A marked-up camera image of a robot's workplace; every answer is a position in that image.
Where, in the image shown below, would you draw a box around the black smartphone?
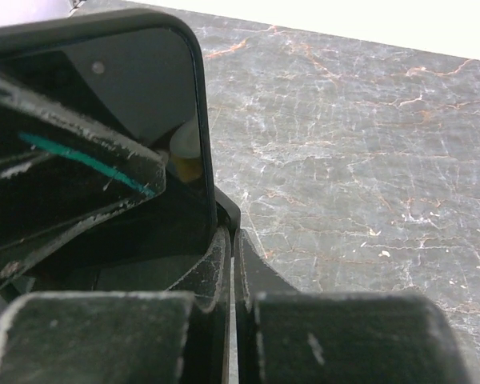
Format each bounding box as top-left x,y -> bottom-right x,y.
0,9 -> 218,289

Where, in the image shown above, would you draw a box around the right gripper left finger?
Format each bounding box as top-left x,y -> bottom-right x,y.
0,228 -> 231,383

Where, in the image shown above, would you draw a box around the black phone stand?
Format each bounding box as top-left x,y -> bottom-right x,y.
214,187 -> 241,241

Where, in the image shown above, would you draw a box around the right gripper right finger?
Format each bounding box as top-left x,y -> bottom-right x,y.
234,230 -> 472,383

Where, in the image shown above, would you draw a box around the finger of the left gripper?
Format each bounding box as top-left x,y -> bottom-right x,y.
0,72 -> 166,289

